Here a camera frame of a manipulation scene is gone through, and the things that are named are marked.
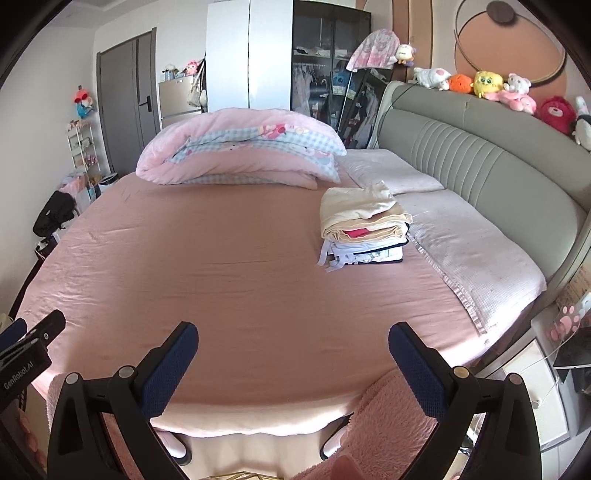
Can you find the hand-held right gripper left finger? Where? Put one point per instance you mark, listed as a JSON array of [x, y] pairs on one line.
[[171, 369]]

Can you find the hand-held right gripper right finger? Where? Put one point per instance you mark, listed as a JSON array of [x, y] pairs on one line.
[[415, 369]]

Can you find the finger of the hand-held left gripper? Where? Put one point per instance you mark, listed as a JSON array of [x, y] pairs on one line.
[[14, 333], [46, 327]]

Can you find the plain cream garment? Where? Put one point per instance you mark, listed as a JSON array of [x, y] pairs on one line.
[[355, 203]]

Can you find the black shoe with white sock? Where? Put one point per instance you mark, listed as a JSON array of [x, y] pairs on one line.
[[178, 450]]

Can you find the bed with pink sheet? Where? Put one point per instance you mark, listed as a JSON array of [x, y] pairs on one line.
[[207, 277]]

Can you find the white nightstand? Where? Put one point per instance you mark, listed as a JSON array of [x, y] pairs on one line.
[[521, 383]]

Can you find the person's right white shoe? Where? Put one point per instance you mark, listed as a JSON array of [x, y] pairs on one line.
[[332, 443]]

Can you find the black bag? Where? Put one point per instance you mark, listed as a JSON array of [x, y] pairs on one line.
[[55, 212]]

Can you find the pale pink quilted pillow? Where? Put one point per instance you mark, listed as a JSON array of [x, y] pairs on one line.
[[475, 258], [392, 170]]

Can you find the white printed garment dark trim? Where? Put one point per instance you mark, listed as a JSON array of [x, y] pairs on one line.
[[364, 254]]

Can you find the white air purifier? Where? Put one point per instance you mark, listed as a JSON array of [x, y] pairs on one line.
[[108, 184]]

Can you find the dark tablet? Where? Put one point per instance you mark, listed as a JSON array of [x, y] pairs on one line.
[[577, 357]]

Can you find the clear paw print pad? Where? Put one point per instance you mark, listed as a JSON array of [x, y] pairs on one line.
[[570, 318]]

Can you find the white shelf rack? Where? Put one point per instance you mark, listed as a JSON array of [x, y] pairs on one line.
[[83, 152]]

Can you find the red and blue plush toy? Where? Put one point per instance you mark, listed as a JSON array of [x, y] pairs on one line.
[[83, 104]]

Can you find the grey padded headboard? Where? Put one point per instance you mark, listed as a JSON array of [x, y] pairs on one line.
[[485, 152]]

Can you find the folded pink checked quilt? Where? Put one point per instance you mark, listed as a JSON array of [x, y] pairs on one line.
[[231, 134]]

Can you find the grey door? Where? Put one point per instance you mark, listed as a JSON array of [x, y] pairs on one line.
[[124, 92]]

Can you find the silver drawer cabinet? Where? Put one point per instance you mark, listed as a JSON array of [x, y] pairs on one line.
[[175, 101]]

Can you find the cream tote bag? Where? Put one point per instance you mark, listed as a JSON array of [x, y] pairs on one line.
[[197, 94]]

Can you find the small white plush toy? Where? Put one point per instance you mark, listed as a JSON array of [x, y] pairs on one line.
[[170, 71]]

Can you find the orange plush toy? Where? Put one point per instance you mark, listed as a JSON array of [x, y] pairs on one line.
[[461, 84]]

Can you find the white cat plush toy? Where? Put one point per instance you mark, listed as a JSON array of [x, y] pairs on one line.
[[429, 77]]

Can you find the black and white plush toy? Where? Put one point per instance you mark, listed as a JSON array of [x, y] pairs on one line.
[[582, 129]]

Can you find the yellow plush toy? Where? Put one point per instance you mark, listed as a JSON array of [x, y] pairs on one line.
[[488, 83]]

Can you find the small pink plush toy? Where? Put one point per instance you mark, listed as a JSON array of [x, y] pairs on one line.
[[191, 68]]

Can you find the white bear plush toy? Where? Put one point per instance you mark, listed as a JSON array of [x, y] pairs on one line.
[[517, 83]]

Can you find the white and purple plush toy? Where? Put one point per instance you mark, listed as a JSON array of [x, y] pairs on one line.
[[404, 54]]

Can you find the hanging pink printed garment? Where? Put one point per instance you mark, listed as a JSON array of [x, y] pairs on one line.
[[374, 48]]

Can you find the white wardrobe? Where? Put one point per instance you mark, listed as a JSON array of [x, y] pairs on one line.
[[249, 55]]

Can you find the dark glass wardrobe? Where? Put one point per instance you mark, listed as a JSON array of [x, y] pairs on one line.
[[318, 55]]

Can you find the round orange wall ornament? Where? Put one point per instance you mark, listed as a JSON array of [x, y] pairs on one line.
[[508, 50]]

